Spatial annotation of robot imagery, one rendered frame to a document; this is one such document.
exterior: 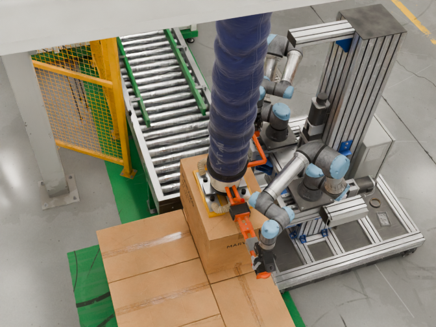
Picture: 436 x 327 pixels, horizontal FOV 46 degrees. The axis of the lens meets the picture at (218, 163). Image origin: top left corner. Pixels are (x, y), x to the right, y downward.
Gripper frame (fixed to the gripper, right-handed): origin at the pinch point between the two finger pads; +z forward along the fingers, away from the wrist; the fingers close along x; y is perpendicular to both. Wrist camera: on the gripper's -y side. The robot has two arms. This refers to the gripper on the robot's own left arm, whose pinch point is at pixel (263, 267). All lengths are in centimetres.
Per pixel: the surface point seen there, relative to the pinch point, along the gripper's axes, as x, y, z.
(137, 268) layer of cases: 58, 51, 66
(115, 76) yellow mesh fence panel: 44, 170, 10
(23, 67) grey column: 100, 163, -15
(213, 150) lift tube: 10, 57, -28
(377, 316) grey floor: -102, -4, 121
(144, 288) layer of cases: 57, 37, 66
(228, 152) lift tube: 4, 51, -31
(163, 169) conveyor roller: 23, 126, 67
